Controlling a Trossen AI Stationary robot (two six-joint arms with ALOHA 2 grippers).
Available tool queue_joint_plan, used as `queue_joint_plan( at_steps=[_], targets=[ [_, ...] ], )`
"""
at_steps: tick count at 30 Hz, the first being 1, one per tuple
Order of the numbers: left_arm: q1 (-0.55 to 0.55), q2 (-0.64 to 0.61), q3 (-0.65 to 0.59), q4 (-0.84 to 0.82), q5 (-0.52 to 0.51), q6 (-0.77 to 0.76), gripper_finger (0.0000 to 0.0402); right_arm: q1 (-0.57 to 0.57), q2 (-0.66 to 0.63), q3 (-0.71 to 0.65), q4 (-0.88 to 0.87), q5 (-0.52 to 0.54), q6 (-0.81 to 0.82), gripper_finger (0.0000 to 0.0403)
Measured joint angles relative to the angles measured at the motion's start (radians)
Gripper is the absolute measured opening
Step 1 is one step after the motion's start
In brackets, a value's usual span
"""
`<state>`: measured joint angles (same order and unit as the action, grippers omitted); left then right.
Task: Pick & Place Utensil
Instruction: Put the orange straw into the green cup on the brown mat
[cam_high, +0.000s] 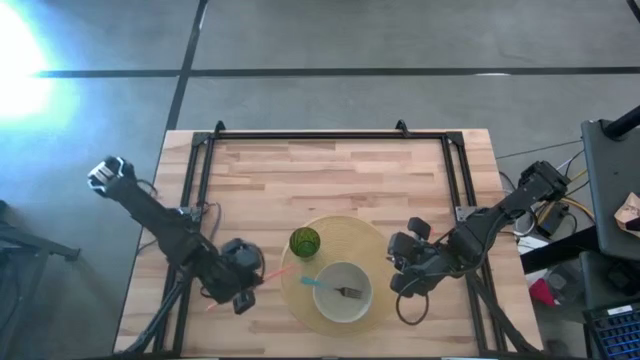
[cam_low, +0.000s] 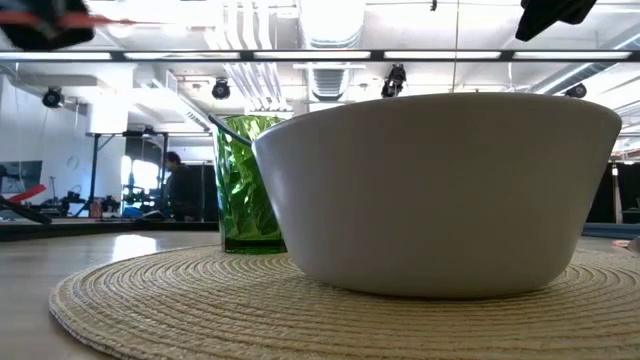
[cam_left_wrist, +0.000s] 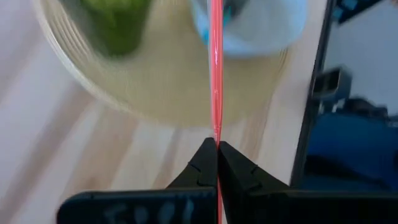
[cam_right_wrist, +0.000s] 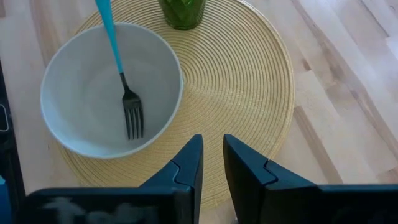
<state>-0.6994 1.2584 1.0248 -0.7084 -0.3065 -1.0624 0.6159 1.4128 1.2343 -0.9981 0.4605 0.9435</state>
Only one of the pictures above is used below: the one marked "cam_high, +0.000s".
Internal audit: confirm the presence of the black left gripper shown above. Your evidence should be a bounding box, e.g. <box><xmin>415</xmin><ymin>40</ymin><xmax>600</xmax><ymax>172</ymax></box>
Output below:
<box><xmin>207</xmin><ymin>238</ymin><xmax>265</xmax><ymax>316</ymax></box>

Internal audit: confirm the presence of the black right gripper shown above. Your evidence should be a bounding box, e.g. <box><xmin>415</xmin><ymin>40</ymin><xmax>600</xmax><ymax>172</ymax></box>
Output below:
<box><xmin>387</xmin><ymin>216</ymin><xmax>454</xmax><ymax>297</ymax></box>

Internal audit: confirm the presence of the red plastic straw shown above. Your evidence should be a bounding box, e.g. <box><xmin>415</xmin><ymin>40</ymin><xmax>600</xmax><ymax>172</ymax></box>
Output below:
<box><xmin>206</xmin><ymin>263</ymin><xmax>297</xmax><ymax>312</ymax></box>

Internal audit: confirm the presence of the green glass cup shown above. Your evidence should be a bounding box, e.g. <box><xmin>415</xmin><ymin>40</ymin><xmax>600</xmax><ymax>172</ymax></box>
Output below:
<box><xmin>289</xmin><ymin>226</ymin><xmax>322</xmax><ymax>260</ymax></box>

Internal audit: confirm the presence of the teal-handled metal fork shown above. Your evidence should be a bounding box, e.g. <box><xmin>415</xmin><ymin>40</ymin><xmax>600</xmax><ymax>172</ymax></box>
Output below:
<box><xmin>299</xmin><ymin>276</ymin><xmax>364</xmax><ymax>301</ymax></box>

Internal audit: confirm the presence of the white round bowl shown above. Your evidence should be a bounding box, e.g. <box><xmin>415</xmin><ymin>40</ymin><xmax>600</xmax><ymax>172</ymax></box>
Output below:
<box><xmin>312</xmin><ymin>260</ymin><xmax>374</xmax><ymax>324</ymax></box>

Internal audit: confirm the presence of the yellow round woven placemat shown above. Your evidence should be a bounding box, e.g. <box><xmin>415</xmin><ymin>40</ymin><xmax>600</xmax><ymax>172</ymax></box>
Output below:
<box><xmin>279</xmin><ymin>214</ymin><xmax>401</xmax><ymax>337</ymax></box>

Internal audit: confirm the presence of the white plastic piece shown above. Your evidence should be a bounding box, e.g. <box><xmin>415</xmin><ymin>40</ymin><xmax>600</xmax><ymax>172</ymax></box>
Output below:
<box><xmin>514</xmin><ymin>234</ymin><xmax>539</xmax><ymax>257</ymax></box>

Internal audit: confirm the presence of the red floor object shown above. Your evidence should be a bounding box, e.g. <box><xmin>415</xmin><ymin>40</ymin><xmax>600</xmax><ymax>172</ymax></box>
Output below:
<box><xmin>528</xmin><ymin>278</ymin><xmax>561</xmax><ymax>308</ymax></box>

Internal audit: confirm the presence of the black power supply box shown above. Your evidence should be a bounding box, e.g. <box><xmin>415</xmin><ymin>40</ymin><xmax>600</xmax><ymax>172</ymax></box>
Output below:
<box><xmin>537</xmin><ymin>202</ymin><xmax>572</xmax><ymax>238</ymax></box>

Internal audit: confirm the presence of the grey side table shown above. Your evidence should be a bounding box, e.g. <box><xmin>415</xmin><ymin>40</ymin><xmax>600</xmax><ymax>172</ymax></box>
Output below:
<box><xmin>519</xmin><ymin>118</ymin><xmax>640</xmax><ymax>275</ymax></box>

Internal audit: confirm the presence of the dark tripod stand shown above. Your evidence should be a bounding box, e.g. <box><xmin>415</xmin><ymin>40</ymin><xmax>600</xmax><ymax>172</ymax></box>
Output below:
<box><xmin>0</xmin><ymin>199</ymin><xmax>82</xmax><ymax>360</ymax></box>

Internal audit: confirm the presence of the black laptop keyboard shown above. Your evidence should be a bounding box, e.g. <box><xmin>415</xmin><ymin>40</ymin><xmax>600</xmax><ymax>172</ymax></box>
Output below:
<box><xmin>583</xmin><ymin>301</ymin><xmax>640</xmax><ymax>360</ymax></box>

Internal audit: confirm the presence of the crumpled brown paper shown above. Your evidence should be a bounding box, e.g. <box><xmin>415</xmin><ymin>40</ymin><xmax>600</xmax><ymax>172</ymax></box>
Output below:
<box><xmin>613</xmin><ymin>192</ymin><xmax>640</xmax><ymax>232</ymax></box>

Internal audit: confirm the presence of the black pole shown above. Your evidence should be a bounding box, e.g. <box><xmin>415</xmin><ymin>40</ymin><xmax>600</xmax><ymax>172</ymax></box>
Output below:
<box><xmin>601</xmin><ymin>104</ymin><xmax>640</xmax><ymax>141</ymax></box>

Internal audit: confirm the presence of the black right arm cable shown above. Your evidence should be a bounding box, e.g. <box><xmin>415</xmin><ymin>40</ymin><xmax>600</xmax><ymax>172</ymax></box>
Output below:
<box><xmin>395</xmin><ymin>287</ymin><xmax>431</xmax><ymax>327</ymax></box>

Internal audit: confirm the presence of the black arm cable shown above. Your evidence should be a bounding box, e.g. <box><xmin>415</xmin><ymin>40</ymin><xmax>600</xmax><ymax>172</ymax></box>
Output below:
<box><xmin>197</xmin><ymin>201</ymin><xmax>224</xmax><ymax>244</ymax></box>
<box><xmin>395</xmin><ymin>287</ymin><xmax>431</xmax><ymax>327</ymax></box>

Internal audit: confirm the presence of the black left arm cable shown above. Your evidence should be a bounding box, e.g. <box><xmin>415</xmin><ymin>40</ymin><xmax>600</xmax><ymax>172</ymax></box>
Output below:
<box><xmin>197</xmin><ymin>201</ymin><xmax>224</xmax><ymax>244</ymax></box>

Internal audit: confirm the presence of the thin black floor cable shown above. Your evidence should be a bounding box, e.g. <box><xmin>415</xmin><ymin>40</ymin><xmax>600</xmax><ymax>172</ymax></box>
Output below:
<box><xmin>495</xmin><ymin>140</ymin><xmax>584</xmax><ymax>161</ymax></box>

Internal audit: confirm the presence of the yellow cable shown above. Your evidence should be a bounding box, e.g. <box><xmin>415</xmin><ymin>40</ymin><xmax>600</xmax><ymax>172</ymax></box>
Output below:
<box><xmin>538</xmin><ymin>168</ymin><xmax>597</xmax><ymax>225</ymax></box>

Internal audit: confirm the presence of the white cable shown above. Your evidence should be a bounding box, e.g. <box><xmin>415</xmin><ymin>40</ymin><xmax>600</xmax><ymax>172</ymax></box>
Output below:
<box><xmin>553</xmin><ymin>149</ymin><xmax>585</xmax><ymax>174</ymax></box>

